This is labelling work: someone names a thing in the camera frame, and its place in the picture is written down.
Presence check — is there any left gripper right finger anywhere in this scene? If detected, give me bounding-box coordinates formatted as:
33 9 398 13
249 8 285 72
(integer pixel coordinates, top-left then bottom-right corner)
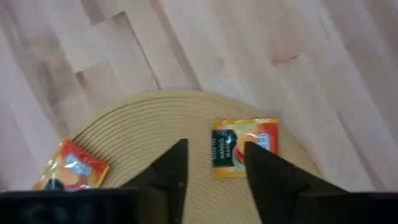
244 141 398 224

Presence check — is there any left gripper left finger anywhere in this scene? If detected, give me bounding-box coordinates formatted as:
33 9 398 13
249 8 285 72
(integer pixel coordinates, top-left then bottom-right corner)
0 139 188 224

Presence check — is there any orange tea packet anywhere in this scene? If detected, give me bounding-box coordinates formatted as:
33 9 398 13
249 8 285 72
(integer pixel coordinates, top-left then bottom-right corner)
211 118 280 179
30 139 110 191

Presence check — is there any round woven placemat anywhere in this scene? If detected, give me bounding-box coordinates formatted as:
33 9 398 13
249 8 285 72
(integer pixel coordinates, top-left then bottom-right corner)
67 90 323 224

